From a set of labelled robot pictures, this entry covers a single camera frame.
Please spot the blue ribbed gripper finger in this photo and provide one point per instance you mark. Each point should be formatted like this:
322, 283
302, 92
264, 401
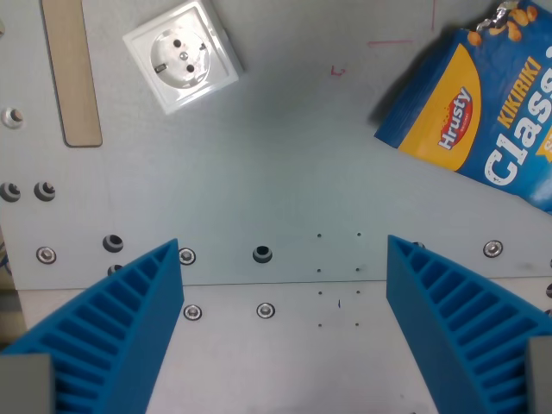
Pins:
457, 315
113, 328

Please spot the silver countersunk screw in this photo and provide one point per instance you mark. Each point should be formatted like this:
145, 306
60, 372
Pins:
492, 249
186, 256
265, 310
192, 311
46, 255

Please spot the light wooden strip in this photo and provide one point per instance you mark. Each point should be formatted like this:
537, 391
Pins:
71, 71

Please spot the blue Hrusty peanut snack bag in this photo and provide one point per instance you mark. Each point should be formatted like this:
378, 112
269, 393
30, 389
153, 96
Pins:
483, 108

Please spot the white wall power socket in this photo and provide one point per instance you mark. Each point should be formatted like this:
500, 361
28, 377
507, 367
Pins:
183, 56

